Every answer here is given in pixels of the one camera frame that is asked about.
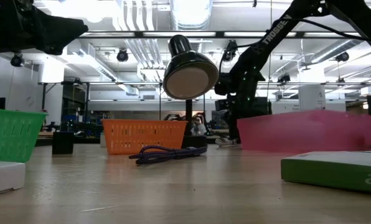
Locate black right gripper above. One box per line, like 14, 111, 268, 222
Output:
214, 60, 267, 141

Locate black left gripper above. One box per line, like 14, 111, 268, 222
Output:
0, 0, 89, 56

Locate purple braided cable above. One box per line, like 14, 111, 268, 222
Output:
128, 144, 208, 166

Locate white green product box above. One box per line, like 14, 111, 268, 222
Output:
280, 150, 371, 195

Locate black cube adapter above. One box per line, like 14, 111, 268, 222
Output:
51, 131, 75, 156

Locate pink plastic bin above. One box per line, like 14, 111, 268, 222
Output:
237, 109, 371, 154

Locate black desk lamp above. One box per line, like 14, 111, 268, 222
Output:
162, 34, 220, 149

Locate dark shelf rack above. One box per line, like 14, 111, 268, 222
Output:
60, 82, 92, 139

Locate white pillar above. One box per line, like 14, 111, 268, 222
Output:
298, 84, 327, 111

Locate orange plastic basket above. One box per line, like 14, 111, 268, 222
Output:
101, 119, 189, 156

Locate green plastic basket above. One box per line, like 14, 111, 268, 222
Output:
0, 108, 48, 164

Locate black aluminium table frame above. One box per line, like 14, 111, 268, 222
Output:
35, 133, 371, 149

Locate silver ceiling duct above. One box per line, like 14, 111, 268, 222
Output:
169, 0, 214, 31

